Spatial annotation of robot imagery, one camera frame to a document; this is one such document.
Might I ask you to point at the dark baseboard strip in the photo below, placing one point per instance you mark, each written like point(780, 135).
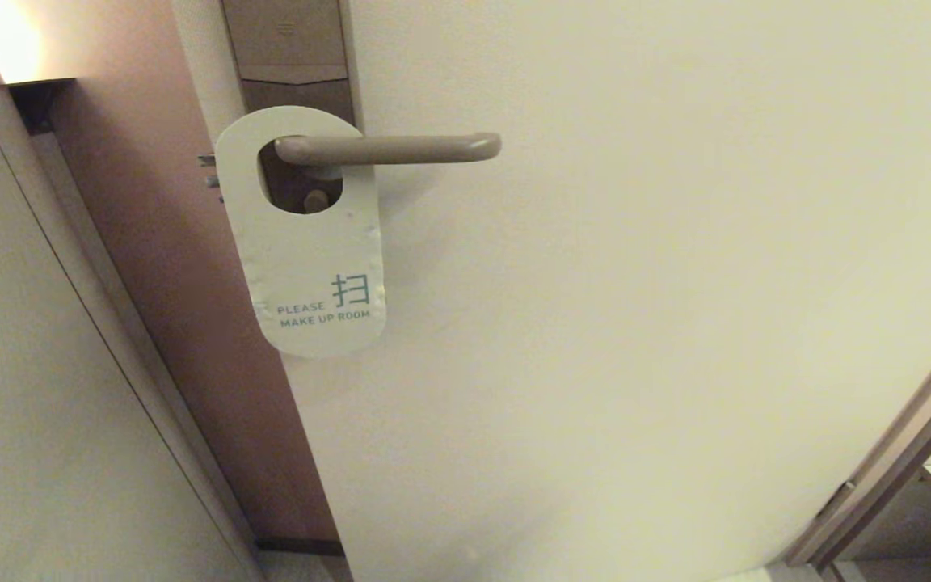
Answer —
point(300, 546)

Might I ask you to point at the beige open shelf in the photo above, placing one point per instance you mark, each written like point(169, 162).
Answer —
point(910, 517)

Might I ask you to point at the metal frame hinge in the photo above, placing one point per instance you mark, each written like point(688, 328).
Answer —
point(836, 501)

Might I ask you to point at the brown metal lock plate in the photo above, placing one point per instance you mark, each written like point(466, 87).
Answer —
point(288, 40)

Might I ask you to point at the cream white door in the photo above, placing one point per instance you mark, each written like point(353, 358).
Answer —
point(635, 323)

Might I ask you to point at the blue do-not-disturb door hanger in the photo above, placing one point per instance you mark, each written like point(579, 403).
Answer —
point(312, 267)

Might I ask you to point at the brown door frame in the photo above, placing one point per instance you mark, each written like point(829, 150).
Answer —
point(886, 469)

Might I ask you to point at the glowing wall lamp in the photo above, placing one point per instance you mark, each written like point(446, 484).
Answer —
point(33, 101)

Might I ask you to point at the beige keyhole cover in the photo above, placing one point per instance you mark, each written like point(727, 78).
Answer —
point(318, 202)

